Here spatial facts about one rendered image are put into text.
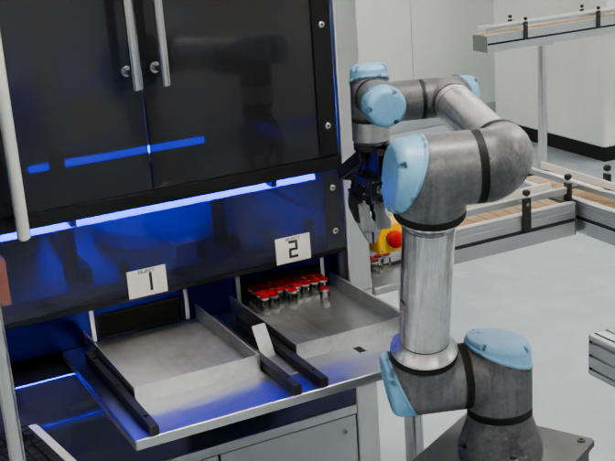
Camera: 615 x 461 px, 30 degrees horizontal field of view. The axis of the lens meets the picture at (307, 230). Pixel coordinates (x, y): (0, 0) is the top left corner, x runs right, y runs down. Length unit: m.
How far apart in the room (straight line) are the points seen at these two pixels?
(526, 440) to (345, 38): 0.96
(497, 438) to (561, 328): 2.66
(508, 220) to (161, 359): 1.04
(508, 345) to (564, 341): 2.57
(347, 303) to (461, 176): 0.90
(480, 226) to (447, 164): 1.20
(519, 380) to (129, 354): 0.84
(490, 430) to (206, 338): 0.70
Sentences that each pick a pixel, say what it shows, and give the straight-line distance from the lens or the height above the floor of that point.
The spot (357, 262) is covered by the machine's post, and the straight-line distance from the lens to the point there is 2.62.
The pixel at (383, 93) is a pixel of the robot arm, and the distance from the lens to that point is 2.09.
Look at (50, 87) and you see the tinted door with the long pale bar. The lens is 2.28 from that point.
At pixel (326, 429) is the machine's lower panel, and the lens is 2.74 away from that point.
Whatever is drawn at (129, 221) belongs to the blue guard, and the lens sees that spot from 2.37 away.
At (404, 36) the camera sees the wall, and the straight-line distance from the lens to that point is 8.02.
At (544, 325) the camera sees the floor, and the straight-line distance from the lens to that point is 4.73.
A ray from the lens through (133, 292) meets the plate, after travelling 2.41.
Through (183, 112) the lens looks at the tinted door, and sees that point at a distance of 2.38.
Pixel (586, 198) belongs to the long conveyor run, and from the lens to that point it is 3.15.
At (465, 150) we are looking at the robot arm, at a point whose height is 1.40.
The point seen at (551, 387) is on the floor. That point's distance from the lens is 4.21.
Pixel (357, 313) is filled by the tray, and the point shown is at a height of 0.88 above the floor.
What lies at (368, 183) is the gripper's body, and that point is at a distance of 2.23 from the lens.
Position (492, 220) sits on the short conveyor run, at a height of 0.93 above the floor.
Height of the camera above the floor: 1.82
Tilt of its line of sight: 18 degrees down
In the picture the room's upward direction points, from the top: 4 degrees counter-clockwise
